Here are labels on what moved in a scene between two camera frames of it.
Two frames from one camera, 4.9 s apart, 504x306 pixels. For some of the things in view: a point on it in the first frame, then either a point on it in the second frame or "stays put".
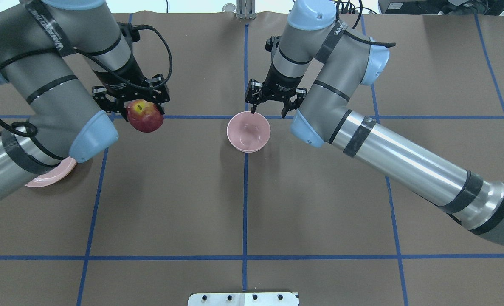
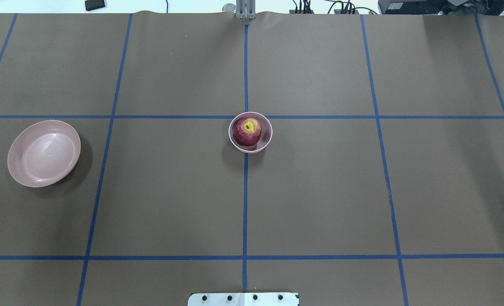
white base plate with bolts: x=243 y=299 stays put
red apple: x=144 y=116 -> x=246 y=131
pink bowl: x=248 y=132 stays put
